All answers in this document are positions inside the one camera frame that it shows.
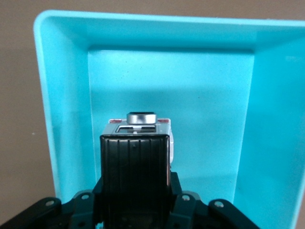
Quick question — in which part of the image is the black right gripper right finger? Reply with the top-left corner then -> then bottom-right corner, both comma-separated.
166,172 -> 260,229

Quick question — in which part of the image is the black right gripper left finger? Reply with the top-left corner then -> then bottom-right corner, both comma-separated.
0,178 -> 103,229

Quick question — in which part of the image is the white toy jeep black roof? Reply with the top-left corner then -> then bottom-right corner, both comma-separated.
99,111 -> 173,215

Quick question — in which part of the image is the turquoise plastic bin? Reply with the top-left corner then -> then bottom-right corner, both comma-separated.
32,9 -> 305,229

